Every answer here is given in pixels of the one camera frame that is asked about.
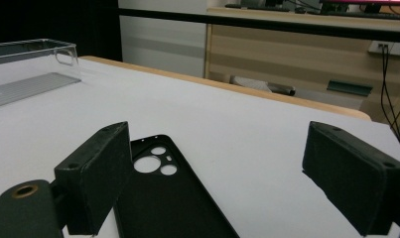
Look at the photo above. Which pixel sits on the white cabinet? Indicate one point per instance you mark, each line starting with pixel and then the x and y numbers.
pixel 161 39

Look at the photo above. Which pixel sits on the black phone case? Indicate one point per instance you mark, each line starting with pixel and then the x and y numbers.
pixel 174 205

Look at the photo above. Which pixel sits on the black horizontal frame bar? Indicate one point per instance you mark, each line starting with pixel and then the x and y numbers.
pixel 253 23

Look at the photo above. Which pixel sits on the clear plastic tray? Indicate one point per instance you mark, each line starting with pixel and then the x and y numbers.
pixel 22 86

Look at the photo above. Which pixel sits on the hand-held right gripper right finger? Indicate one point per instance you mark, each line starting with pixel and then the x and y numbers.
pixel 349 178

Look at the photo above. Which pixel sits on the black curtain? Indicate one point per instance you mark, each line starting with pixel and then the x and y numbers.
pixel 48 20

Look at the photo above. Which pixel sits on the white power strip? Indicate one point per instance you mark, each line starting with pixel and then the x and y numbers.
pixel 396 49

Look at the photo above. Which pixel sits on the light wooden desk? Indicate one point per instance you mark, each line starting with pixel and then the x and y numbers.
pixel 270 54

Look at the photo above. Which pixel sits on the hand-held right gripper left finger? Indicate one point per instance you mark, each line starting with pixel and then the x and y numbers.
pixel 95 178

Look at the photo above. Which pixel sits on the black keyboard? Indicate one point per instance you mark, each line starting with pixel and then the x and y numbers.
pixel 253 6

